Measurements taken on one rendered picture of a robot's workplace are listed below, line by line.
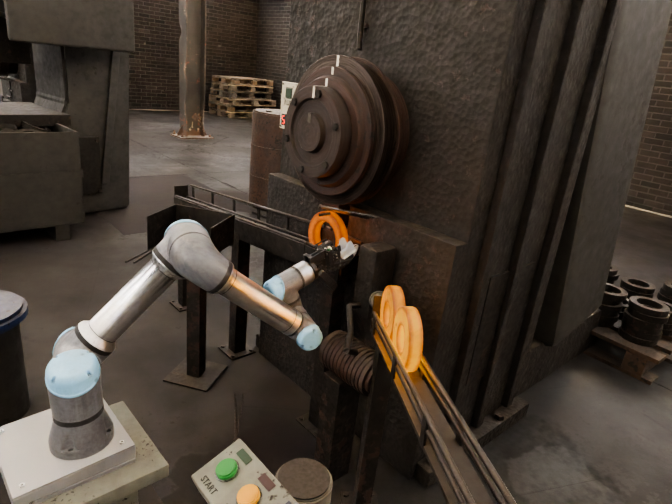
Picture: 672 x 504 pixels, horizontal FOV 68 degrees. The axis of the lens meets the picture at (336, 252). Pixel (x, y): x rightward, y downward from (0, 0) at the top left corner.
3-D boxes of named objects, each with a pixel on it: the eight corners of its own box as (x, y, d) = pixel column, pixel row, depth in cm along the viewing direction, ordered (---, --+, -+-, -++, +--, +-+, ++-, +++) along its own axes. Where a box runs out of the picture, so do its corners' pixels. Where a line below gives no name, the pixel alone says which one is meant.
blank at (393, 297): (395, 278, 140) (383, 277, 140) (409, 297, 125) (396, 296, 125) (388, 329, 144) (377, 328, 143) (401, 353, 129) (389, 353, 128)
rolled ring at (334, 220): (344, 220, 164) (351, 219, 166) (310, 205, 177) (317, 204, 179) (338, 271, 170) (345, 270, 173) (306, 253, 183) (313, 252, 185)
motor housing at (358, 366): (331, 452, 181) (348, 323, 163) (374, 491, 166) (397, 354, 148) (303, 467, 173) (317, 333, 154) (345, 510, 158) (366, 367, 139)
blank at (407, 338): (409, 297, 125) (396, 297, 125) (427, 321, 110) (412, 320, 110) (401, 354, 129) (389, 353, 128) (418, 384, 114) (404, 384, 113)
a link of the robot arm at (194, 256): (195, 239, 116) (334, 331, 142) (188, 224, 125) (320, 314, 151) (164, 277, 116) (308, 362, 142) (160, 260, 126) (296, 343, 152)
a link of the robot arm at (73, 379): (48, 428, 117) (40, 380, 112) (53, 394, 129) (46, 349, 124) (104, 417, 122) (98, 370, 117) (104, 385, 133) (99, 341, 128)
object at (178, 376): (176, 354, 229) (175, 204, 204) (229, 366, 224) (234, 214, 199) (151, 378, 211) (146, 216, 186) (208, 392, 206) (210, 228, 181)
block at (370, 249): (372, 303, 172) (382, 238, 164) (389, 313, 167) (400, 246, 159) (350, 311, 165) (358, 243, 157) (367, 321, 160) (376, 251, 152)
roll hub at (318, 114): (292, 167, 172) (298, 82, 162) (346, 186, 153) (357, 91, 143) (279, 167, 168) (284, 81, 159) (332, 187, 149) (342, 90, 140)
